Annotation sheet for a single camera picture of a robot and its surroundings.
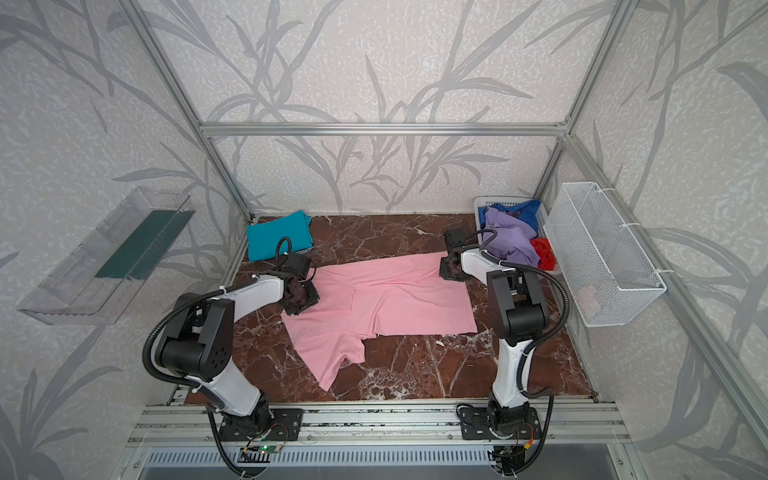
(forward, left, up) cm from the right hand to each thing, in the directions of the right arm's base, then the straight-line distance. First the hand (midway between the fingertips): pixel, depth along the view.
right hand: (452, 263), depth 103 cm
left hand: (-11, +45, 0) cm, 47 cm away
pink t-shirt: (-13, +31, -3) cm, 34 cm away
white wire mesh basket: (-24, -26, +32) cm, 48 cm away
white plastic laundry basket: (+13, -34, +4) cm, 37 cm away
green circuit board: (-53, +49, -1) cm, 72 cm away
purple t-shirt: (-3, -15, +16) cm, 22 cm away
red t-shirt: (-3, -30, +6) cm, 31 cm away
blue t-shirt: (+21, -30, +5) cm, 37 cm away
